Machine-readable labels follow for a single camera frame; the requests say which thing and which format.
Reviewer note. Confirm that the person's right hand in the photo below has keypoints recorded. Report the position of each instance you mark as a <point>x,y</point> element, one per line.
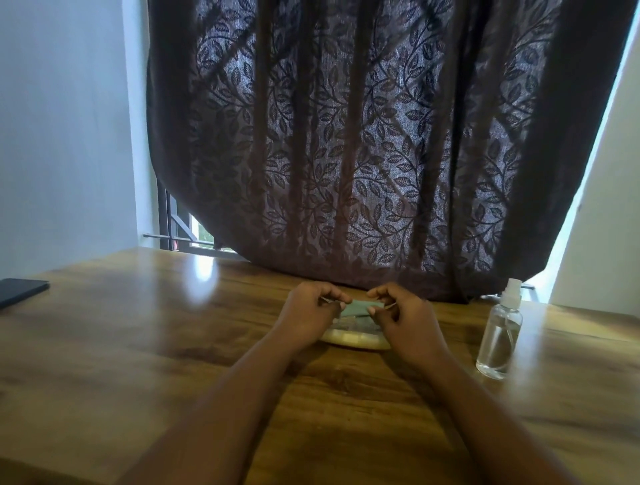
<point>410,325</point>

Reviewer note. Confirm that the person's left hand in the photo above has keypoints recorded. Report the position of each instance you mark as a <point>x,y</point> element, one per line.
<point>304,315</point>

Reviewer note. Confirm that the person's right thumb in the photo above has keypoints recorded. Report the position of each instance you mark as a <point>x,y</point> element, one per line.
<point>382,320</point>

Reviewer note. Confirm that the person's left thumb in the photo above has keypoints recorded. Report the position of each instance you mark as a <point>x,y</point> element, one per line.
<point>334,316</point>

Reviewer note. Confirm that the grey-green cloth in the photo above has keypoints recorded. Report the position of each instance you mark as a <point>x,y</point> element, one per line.
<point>361,309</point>

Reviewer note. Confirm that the person's left forearm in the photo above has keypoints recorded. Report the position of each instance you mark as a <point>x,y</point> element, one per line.
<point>215,414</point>

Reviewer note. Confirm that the person's right forearm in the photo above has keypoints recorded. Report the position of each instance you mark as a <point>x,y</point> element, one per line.
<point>480,419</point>

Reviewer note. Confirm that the cream oval plate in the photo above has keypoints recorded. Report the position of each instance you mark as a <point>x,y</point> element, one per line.
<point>356,337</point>

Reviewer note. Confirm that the clear spray bottle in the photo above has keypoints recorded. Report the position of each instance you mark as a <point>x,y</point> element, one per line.
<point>499,337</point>

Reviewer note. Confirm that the dark leaf-patterned curtain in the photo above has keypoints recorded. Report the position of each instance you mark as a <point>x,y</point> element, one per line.
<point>380,145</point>

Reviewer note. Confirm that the black window grille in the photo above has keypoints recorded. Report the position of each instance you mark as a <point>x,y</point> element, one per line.
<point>180,225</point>

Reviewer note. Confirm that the black smartphone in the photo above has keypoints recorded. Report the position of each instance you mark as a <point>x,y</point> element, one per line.
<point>20,291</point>

